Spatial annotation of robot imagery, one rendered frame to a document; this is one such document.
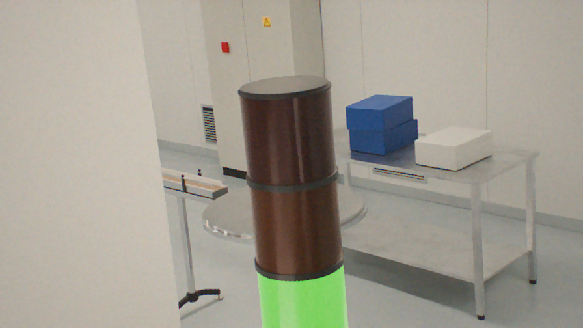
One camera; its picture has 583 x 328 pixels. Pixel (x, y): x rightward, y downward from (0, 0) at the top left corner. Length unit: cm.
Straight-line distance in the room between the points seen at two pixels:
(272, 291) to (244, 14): 726
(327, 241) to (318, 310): 4
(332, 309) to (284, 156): 9
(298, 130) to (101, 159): 167
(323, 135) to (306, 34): 700
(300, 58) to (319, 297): 696
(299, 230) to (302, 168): 3
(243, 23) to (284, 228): 730
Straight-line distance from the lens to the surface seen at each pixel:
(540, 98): 648
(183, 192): 513
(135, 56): 210
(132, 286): 220
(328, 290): 44
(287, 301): 44
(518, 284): 574
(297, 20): 733
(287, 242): 43
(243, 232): 421
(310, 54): 747
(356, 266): 598
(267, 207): 42
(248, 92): 42
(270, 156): 41
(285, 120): 41
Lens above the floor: 243
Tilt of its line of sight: 16 degrees down
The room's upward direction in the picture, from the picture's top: 5 degrees counter-clockwise
